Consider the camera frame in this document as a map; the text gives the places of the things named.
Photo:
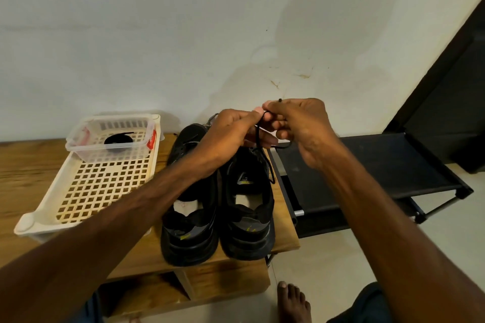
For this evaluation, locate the dark door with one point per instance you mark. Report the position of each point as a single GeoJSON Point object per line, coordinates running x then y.
{"type": "Point", "coordinates": [451, 99]}

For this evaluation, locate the person's right forearm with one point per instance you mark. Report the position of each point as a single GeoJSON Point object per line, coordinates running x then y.
{"type": "Point", "coordinates": [409, 243]}

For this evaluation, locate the person's left forearm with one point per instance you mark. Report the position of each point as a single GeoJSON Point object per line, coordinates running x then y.
{"type": "Point", "coordinates": [83, 251]}

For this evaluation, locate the person's right hand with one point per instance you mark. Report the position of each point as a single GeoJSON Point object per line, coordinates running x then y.
{"type": "Point", "coordinates": [307, 126]}

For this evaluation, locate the black shoe rack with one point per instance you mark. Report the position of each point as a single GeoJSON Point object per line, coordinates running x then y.
{"type": "Point", "coordinates": [371, 171]}

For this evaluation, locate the black shoelaces bundle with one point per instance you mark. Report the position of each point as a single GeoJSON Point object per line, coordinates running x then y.
{"type": "Point", "coordinates": [119, 139]}

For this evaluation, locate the person's blue shorts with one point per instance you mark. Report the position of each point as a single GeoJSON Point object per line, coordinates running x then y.
{"type": "Point", "coordinates": [371, 305]}

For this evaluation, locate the black shoe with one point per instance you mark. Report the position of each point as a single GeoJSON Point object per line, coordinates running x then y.
{"type": "Point", "coordinates": [189, 236]}
{"type": "Point", "coordinates": [248, 228]}

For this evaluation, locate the red label sticker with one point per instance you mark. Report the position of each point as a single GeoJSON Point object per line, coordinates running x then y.
{"type": "Point", "coordinates": [151, 139]}

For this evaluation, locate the single black shoelace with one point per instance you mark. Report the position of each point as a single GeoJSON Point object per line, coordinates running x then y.
{"type": "Point", "coordinates": [265, 145]}

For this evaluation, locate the large white plastic tray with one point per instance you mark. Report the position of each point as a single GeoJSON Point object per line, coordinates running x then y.
{"type": "Point", "coordinates": [95, 190]}

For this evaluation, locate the low wooden table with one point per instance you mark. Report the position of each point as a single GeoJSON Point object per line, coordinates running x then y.
{"type": "Point", "coordinates": [23, 175]}

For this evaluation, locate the small white plastic basket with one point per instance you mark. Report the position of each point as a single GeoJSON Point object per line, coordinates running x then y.
{"type": "Point", "coordinates": [85, 154]}

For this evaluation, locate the black white patterned shoelace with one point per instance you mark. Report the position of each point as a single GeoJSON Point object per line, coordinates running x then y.
{"type": "Point", "coordinates": [213, 118]}

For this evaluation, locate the person's left hand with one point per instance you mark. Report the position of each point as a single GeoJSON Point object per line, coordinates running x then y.
{"type": "Point", "coordinates": [223, 141]}

